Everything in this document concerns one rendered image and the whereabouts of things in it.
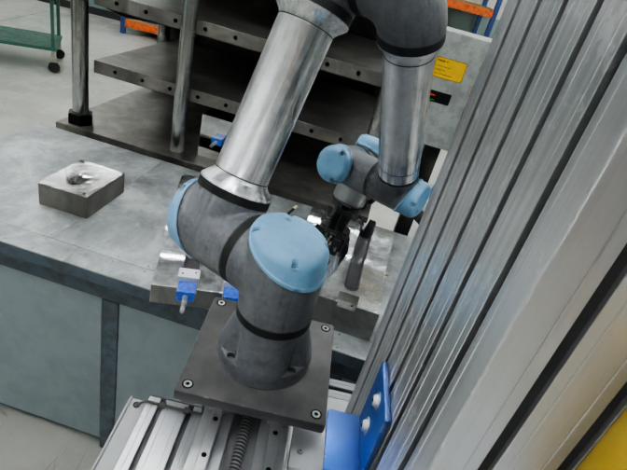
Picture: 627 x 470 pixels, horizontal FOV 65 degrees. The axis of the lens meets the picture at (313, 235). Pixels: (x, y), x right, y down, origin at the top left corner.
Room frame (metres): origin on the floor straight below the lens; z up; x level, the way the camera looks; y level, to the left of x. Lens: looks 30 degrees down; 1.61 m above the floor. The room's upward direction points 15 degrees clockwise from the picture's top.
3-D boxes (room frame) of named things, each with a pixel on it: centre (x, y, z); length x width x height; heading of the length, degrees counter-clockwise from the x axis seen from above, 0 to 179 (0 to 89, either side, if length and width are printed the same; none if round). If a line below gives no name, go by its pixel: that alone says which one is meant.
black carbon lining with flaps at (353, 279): (1.21, -0.08, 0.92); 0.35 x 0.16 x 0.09; 176
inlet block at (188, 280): (0.89, 0.25, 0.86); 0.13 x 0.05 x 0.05; 13
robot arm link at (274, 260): (0.59, 0.03, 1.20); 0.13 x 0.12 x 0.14; 60
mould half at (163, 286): (1.16, 0.27, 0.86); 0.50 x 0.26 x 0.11; 13
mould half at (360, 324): (1.22, -0.10, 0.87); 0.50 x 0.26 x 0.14; 176
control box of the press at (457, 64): (1.90, -0.36, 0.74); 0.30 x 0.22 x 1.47; 86
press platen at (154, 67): (2.19, 0.43, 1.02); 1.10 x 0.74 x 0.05; 86
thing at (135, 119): (2.14, 0.43, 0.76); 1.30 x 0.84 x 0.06; 86
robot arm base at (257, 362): (0.58, 0.03, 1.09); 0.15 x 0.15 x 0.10
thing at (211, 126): (2.06, 0.39, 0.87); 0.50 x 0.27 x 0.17; 176
